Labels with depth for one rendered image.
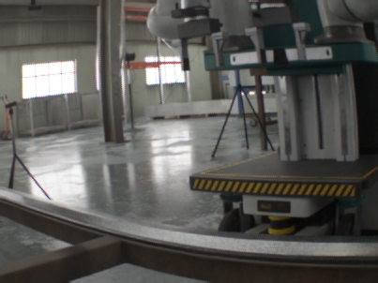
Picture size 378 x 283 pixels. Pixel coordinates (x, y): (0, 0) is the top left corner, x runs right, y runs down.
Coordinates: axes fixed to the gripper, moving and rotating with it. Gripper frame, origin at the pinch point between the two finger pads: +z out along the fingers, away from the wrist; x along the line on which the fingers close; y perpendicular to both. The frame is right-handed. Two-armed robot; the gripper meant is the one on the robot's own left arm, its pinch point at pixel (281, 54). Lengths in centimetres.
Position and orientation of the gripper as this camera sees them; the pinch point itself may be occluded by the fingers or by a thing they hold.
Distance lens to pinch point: 121.0
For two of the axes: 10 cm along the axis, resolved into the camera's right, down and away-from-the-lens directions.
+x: 7.3, 0.0, -6.8
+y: -6.8, 1.2, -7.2
